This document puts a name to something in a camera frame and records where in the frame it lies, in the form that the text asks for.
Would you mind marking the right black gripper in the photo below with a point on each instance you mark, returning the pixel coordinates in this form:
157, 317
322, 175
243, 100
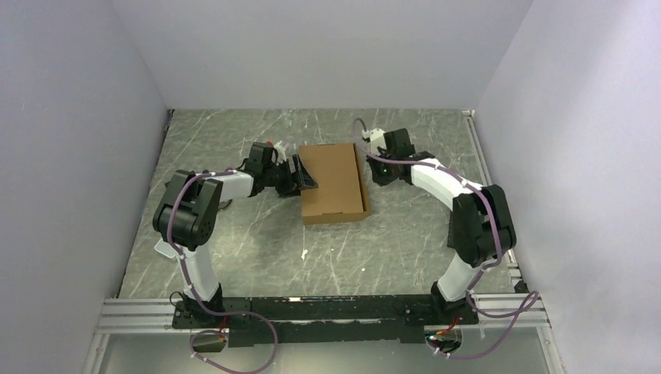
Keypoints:
379, 180

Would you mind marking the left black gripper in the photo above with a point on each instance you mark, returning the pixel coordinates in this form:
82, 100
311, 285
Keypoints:
299, 180

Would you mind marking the brown cardboard box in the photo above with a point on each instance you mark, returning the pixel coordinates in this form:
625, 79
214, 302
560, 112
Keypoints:
341, 194

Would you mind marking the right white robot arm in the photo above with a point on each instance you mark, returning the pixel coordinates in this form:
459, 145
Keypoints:
480, 229

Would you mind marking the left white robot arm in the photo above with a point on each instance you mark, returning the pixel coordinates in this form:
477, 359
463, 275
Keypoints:
187, 213

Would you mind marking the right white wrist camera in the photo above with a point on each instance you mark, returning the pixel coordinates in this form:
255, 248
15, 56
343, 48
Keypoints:
375, 140

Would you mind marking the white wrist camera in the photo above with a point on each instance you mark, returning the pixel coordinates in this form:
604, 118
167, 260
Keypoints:
280, 148
375, 140

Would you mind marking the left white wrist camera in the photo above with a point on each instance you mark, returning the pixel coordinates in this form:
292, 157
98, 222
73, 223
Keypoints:
280, 148

